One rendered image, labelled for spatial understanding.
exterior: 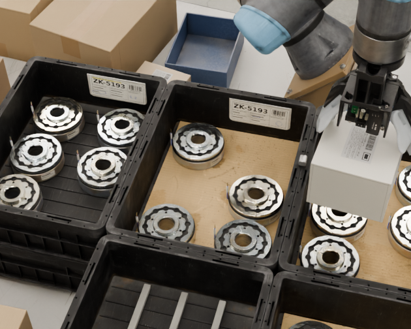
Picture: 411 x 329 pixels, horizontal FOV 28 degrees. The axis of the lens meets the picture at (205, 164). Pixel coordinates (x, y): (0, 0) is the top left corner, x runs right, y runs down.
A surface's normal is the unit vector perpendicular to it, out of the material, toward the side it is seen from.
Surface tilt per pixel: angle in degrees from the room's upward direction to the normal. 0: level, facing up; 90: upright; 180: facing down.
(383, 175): 0
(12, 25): 90
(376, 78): 90
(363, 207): 90
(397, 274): 0
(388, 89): 1
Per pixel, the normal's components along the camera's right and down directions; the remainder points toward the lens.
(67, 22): -0.01, -0.67
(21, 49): -0.34, 0.70
